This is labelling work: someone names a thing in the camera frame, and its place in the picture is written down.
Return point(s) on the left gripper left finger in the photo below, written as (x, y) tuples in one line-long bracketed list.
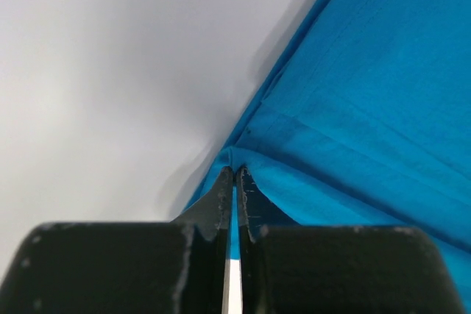
[(148, 267)]

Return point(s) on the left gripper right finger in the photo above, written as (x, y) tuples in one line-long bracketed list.
[(290, 268)]

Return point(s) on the blue t shirt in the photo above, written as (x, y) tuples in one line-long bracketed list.
[(365, 119)]

